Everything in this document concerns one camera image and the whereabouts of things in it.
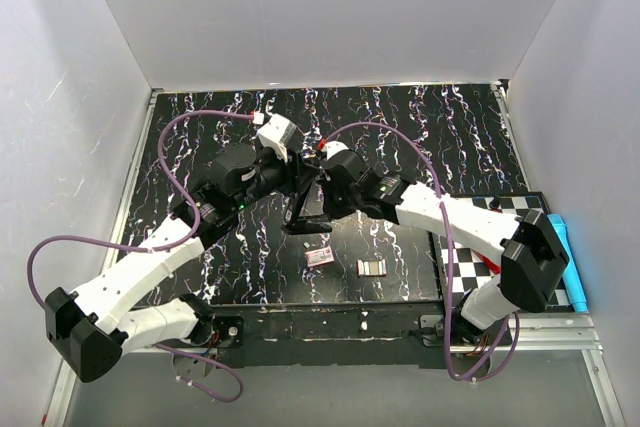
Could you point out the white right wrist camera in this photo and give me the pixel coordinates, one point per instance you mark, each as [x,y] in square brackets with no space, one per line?
[332,148]

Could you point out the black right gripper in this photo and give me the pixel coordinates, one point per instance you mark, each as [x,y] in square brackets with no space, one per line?
[328,206]

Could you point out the black white checkerboard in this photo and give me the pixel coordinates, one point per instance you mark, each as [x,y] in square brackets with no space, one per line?
[477,230]

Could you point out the white red staple box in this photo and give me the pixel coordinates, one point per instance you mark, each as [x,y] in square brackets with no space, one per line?
[319,257]

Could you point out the black chess pawn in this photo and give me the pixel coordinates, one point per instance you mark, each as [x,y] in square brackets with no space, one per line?
[495,204]

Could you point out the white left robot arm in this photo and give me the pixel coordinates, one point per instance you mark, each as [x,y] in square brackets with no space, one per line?
[98,323]

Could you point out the red yellow toy vehicle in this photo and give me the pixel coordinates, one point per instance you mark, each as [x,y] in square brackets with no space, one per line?
[492,266]

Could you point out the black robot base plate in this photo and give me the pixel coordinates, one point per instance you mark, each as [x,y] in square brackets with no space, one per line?
[328,334]

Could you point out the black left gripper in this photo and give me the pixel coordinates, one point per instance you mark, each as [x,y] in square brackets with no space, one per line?
[296,171]

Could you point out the staple box tray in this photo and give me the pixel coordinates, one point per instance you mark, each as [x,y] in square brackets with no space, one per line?
[371,268]

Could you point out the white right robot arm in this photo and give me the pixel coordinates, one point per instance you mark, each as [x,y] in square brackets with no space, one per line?
[525,247]

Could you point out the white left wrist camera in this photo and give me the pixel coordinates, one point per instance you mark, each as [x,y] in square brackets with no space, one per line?
[282,136]

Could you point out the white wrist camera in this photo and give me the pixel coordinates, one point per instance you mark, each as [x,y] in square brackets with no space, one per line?
[282,136]
[332,148]

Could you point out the aluminium frame rail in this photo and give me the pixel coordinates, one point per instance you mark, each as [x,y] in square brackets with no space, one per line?
[61,394]

